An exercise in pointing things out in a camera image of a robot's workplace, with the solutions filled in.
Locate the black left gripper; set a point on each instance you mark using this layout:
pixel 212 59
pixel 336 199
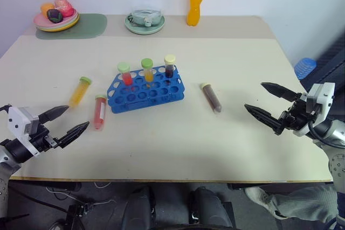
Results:
pixel 40 138

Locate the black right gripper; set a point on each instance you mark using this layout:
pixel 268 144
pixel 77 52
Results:
pixel 296 115

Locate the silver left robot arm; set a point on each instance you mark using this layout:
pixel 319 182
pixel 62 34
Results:
pixel 13 150

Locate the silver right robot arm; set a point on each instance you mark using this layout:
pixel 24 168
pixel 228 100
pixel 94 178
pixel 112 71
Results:
pixel 337 160

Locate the orange liquid tube, light green cap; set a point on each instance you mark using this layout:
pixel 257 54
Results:
pixel 78 92

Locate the red liquid tube, white label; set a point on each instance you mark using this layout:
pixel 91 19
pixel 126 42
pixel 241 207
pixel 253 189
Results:
pixel 99 112

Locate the brown liquid tube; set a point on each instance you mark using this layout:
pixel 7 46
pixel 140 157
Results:
pixel 212 98

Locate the red liquid tube without label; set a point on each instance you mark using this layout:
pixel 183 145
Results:
pixel 126 76

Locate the blue test tube rack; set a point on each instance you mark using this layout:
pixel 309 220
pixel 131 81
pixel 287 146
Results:
pixel 151 100

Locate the orange liquid tube, dark green cap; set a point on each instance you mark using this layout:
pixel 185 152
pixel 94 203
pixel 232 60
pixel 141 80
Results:
pixel 148 72

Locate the dark liquid tube, yellow cap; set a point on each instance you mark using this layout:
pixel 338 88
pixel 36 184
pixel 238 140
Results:
pixel 169 69

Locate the blue ribbed water jug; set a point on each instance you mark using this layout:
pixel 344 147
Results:
pixel 304 67

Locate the dark furniture beside table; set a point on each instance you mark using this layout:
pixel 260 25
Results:
pixel 331 65

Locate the black floor device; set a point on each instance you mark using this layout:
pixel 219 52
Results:
pixel 79 209

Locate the white shoe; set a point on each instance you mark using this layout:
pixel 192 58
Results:
pixel 257 196

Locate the yellow plate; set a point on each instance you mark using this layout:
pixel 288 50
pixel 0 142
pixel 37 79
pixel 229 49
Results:
pixel 68 27

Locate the green placemat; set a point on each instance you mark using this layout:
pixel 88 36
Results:
pixel 89 28

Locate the light green stacked plate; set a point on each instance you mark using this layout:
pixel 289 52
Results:
pixel 70 23

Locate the grey trouser leg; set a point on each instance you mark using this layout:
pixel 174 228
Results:
pixel 304 203

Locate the pink plate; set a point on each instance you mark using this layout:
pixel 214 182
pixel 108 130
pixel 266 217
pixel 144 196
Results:
pixel 40 21

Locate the dark purple toy fruit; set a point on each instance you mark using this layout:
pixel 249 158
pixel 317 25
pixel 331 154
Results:
pixel 54 15

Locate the pink toy fruit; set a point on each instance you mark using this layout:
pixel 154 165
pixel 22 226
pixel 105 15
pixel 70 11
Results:
pixel 64 7

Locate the dark rounded shape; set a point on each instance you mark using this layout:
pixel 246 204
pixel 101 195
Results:
pixel 140 208
pixel 208 208

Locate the orange toy fruit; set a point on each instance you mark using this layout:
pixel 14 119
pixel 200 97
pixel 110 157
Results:
pixel 46 7

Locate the mint green plate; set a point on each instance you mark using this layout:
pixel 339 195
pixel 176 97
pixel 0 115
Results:
pixel 144 29

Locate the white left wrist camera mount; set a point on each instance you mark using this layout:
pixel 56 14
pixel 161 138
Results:
pixel 17 118

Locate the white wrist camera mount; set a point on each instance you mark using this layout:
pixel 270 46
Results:
pixel 17 118
pixel 322 96

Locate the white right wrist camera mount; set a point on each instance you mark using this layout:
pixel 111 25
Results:
pixel 322 96

